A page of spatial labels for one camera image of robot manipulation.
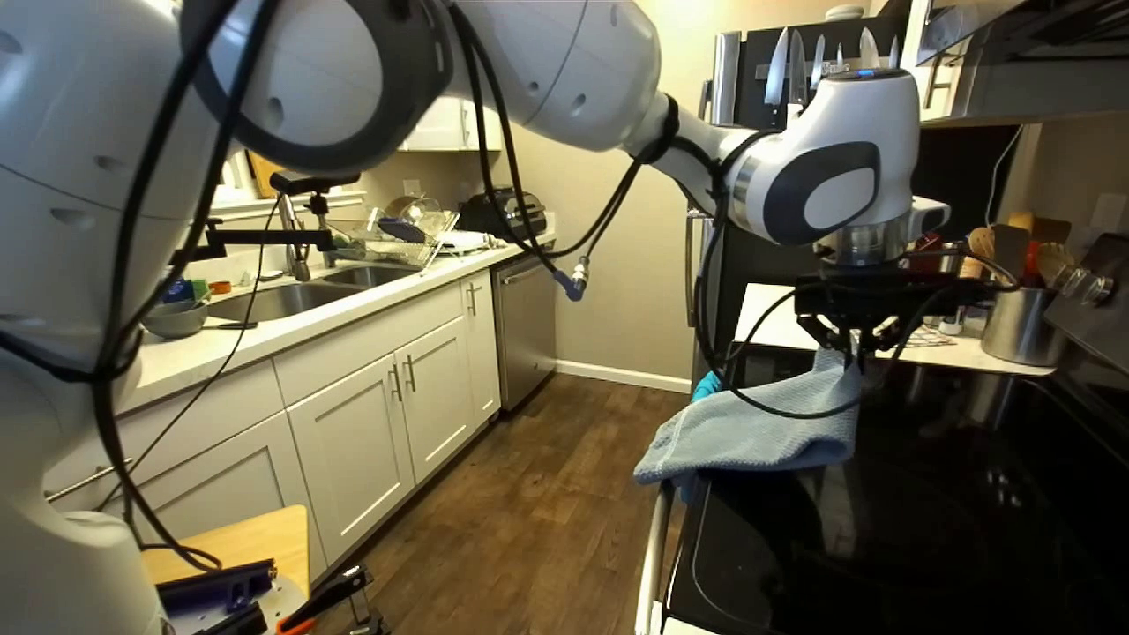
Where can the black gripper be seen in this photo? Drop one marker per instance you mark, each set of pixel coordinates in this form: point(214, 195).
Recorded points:
point(869, 302)

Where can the grey waffle towel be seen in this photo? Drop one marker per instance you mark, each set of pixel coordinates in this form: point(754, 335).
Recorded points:
point(754, 437)

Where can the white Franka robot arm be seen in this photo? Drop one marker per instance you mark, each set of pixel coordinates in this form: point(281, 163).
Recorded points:
point(565, 59)

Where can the black glass-top stove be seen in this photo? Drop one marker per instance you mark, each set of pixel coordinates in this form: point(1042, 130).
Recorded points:
point(941, 529)

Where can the patterned white trivet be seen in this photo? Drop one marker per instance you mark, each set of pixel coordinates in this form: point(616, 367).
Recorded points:
point(930, 341)

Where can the wooden spoon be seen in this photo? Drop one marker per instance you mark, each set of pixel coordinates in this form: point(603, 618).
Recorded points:
point(975, 252)

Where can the steel utensil crock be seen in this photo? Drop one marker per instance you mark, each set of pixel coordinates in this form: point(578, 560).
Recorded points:
point(1017, 327)

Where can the black and steel refrigerator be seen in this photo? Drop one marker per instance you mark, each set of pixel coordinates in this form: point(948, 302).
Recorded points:
point(955, 163)

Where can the small steel knife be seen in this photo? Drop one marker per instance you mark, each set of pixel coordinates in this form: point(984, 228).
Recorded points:
point(818, 59)

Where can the broad steel knife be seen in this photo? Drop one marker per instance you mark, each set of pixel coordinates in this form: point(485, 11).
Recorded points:
point(869, 52)
point(778, 59)

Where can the dark range hood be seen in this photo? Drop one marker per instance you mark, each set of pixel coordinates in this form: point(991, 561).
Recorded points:
point(1023, 71)

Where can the steel dishwasher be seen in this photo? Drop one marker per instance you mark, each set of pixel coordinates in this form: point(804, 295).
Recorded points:
point(523, 335)

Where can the black countertop appliance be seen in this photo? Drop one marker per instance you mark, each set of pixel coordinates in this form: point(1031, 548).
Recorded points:
point(502, 214)

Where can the white upper cabinet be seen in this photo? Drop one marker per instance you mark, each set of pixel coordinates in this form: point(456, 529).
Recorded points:
point(447, 130)

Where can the white base cabinets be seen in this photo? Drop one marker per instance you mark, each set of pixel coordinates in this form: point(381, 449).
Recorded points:
point(355, 437)

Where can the steel kitchen sink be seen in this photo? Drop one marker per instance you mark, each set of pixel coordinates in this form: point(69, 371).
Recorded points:
point(303, 295)

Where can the black and red pliers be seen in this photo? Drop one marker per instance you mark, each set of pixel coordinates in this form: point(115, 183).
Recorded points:
point(322, 596)

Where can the wooden board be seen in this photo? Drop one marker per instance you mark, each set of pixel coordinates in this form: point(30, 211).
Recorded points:
point(250, 541)

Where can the blue dish sponge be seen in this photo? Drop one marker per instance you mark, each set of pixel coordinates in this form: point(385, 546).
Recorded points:
point(178, 292)

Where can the grey bowl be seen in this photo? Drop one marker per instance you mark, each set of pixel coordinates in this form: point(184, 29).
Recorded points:
point(175, 320)

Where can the purple and black tool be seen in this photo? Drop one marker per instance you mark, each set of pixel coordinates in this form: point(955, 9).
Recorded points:
point(217, 587)

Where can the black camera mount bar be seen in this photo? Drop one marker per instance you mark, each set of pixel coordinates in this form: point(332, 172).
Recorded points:
point(268, 235)

